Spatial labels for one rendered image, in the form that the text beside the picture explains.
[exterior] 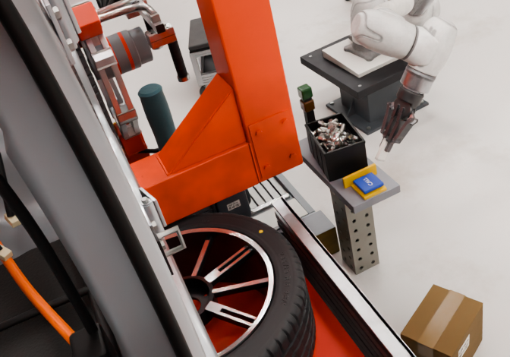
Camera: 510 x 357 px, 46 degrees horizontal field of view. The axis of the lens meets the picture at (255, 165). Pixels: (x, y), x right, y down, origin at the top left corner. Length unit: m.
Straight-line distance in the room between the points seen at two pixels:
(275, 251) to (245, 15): 0.65
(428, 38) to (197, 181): 0.78
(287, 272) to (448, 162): 1.28
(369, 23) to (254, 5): 0.31
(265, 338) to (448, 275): 0.94
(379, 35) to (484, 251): 0.98
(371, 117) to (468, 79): 0.59
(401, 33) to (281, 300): 0.78
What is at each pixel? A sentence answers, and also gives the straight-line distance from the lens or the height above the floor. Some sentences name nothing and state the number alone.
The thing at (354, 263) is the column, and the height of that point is 0.06.
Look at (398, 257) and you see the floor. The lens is 2.33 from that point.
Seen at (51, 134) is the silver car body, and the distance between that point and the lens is 0.62.
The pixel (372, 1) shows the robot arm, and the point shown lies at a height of 0.58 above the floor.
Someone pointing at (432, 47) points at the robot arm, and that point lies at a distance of 1.77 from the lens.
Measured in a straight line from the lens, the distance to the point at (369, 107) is 2.96.
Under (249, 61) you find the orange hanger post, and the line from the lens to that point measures 1.72.
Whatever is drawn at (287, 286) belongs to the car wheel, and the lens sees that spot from 1.61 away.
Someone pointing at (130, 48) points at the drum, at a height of 0.88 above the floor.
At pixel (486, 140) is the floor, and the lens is 2.86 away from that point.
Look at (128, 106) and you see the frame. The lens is 2.01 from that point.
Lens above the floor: 1.69
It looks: 36 degrees down
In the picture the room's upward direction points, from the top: 15 degrees counter-clockwise
